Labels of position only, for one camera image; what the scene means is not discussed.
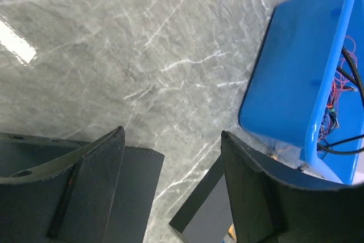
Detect tangled cables in bin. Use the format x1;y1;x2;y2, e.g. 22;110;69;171
317;36;364;155

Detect black network switch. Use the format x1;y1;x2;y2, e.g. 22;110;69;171
169;157;233;243

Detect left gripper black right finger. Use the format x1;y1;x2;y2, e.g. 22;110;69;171
221;131;363;242

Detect blue plastic bin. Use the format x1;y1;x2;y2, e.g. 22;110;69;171
239;0;363;184

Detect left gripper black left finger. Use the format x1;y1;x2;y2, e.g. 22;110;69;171
1;127;125;242

